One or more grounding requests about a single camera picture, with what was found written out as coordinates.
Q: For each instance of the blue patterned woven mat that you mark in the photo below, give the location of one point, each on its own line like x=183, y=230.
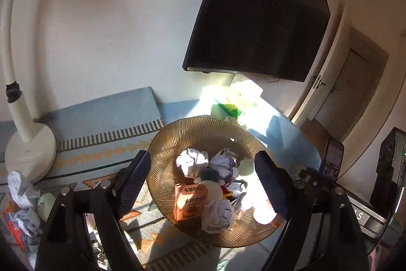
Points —
x=95, y=118

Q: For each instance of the white desk lamp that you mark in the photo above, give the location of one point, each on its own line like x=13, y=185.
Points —
x=22, y=118

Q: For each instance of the large paper ball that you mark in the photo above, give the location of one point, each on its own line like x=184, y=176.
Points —
x=20, y=191

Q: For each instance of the pale green plush toy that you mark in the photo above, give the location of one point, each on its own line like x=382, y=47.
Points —
x=46, y=206

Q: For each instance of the white and blue plush toy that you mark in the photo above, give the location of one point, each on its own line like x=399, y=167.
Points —
x=212, y=185

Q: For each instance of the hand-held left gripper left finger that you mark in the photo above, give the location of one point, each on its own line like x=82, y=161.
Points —
x=134, y=182

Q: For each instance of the green plastic packet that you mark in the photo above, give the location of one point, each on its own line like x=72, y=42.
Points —
x=233, y=109

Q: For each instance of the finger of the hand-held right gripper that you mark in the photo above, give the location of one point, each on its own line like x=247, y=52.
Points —
x=312, y=175

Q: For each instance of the amber ribbed bowl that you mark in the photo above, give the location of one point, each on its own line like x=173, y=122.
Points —
x=177, y=137

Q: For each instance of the black monitor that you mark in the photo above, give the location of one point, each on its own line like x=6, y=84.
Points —
x=260, y=10

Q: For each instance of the orange red toy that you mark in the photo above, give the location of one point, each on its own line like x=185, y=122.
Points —
x=12, y=228

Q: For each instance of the pale round toy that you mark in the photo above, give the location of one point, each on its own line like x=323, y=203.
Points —
x=248, y=167

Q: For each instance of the pink cartoon print box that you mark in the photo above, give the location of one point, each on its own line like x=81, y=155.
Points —
x=190, y=201

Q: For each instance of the white paper packet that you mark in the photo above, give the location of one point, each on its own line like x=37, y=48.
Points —
x=247, y=88

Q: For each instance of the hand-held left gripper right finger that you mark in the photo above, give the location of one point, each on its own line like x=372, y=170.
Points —
x=272, y=188

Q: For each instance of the white door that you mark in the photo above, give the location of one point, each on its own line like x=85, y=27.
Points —
x=349, y=90

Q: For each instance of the grey white paper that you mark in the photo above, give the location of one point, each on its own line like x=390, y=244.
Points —
x=27, y=221

